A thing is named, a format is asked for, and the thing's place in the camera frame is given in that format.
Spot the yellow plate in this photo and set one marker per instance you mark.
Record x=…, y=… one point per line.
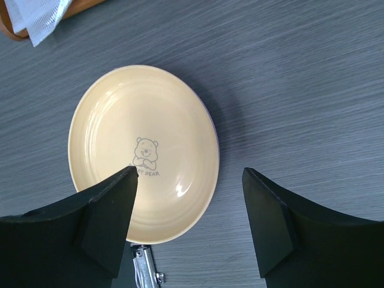
x=141, y=116

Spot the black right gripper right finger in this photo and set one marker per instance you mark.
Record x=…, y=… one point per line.
x=299, y=243

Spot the orange wooden shelf rack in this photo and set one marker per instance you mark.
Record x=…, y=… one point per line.
x=74, y=8

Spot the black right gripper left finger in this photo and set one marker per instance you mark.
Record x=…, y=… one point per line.
x=76, y=242

